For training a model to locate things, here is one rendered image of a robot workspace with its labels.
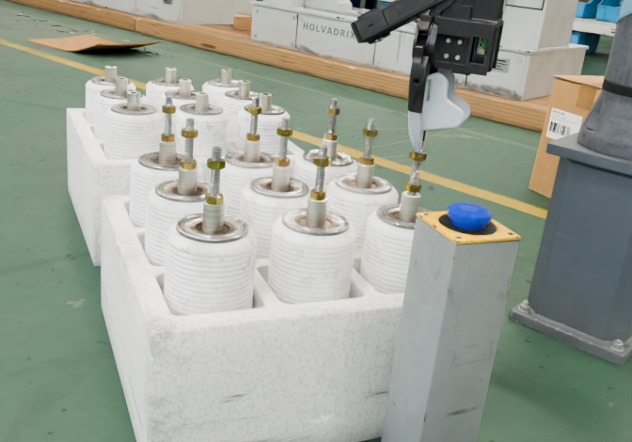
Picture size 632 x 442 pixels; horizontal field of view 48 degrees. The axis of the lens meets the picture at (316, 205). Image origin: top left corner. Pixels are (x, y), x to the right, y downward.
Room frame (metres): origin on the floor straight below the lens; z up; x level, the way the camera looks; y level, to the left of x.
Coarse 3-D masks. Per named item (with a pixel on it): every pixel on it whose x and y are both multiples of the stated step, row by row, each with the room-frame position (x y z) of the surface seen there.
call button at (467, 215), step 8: (448, 208) 0.62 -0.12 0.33; (456, 208) 0.62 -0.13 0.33; (464, 208) 0.62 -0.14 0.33; (472, 208) 0.62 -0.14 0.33; (480, 208) 0.62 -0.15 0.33; (456, 216) 0.61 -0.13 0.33; (464, 216) 0.60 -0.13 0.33; (472, 216) 0.60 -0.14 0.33; (480, 216) 0.60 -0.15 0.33; (488, 216) 0.61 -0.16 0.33; (456, 224) 0.61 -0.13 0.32; (464, 224) 0.61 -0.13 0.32; (472, 224) 0.60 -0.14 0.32; (480, 224) 0.60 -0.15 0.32
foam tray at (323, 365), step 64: (128, 256) 0.76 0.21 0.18; (128, 320) 0.72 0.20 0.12; (192, 320) 0.63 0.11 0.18; (256, 320) 0.64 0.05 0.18; (320, 320) 0.67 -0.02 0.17; (384, 320) 0.70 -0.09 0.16; (128, 384) 0.71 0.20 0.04; (192, 384) 0.61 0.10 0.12; (256, 384) 0.64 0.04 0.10; (320, 384) 0.67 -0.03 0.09; (384, 384) 0.71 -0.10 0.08
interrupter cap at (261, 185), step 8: (256, 184) 0.85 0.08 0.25; (264, 184) 0.85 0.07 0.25; (296, 184) 0.87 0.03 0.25; (304, 184) 0.87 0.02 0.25; (256, 192) 0.83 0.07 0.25; (264, 192) 0.82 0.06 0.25; (272, 192) 0.83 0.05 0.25; (280, 192) 0.83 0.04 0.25; (288, 192) 0.83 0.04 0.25; (296, 192) 0.84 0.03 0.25; (304, 192) 0.84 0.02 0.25
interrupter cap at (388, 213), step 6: (390, 204) 0.82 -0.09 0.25; (396, 204) 0.83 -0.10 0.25; (378, 210) 0.80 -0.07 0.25; (384, 210) 0.81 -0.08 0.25; (390, 210) 0.81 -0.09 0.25; (396, 210) 0.81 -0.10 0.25; (420, 210) 0.82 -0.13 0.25; (426, 210) 0.82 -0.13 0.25; (378, 216) 0.78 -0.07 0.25; (384, 216) 0.78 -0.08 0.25; (390, 216) 0.79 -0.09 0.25; (396, 216) 0.79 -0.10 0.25; (390, 222) 0.76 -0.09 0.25; (396, 222) 0.76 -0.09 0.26; (402, 222) 0.77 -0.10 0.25; (408, 222) 0.77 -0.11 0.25; (414, 222) 0.78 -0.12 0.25; (402, 228) 0.76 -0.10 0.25; (408, 228) 0.76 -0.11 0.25; (414, 228) 0.76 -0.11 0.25
